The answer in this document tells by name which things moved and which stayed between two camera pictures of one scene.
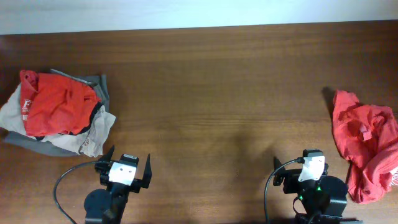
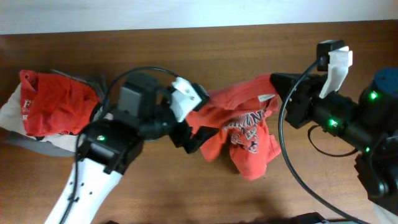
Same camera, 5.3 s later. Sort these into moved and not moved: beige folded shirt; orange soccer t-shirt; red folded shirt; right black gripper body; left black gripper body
Moved: right black gripper body; orange soccer t-shirt; left black gripper body
Not moved: beige folded shirt; red folded shirt
